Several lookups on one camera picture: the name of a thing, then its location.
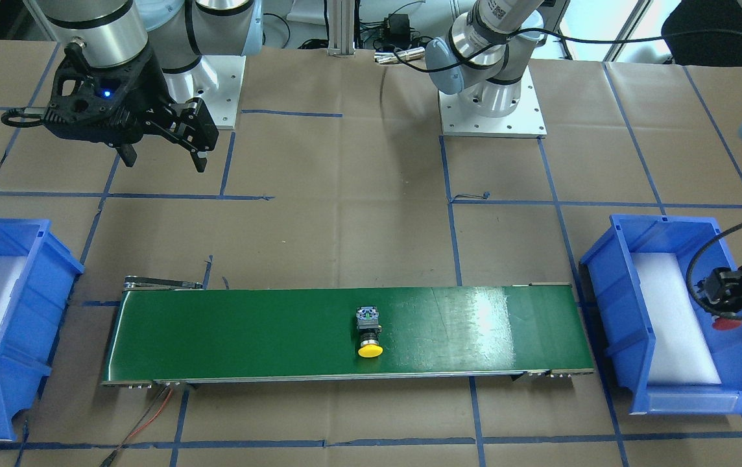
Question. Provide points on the blue bin with buttons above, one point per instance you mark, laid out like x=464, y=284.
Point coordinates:
x=627, y=325

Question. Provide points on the blue empty destination bin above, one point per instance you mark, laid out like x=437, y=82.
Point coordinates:
x=29, y=329

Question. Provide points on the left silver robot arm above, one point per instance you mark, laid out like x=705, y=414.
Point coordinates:
x=480, y=68

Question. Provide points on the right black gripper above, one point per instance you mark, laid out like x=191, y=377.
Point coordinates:
x=142, y=89

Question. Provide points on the red push button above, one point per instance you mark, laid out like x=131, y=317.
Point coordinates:
x=725, y=324

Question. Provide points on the green conveyor belt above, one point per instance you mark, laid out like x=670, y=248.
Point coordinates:
x=162, y=336

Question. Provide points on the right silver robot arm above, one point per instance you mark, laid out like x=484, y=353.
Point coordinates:
x=172, y=69

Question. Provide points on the yellow push button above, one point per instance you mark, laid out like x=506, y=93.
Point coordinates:
x=369, y=329

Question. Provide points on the aluminium profile post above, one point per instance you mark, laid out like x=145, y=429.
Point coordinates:
x=341, y=19

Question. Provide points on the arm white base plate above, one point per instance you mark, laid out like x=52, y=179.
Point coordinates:
x=217, y=80
x=491, y=110

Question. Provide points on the white foam pad source bin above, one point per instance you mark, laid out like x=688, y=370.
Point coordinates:
x=681, y=355

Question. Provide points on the black power adapter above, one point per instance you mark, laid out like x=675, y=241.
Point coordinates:
x=397, y=26

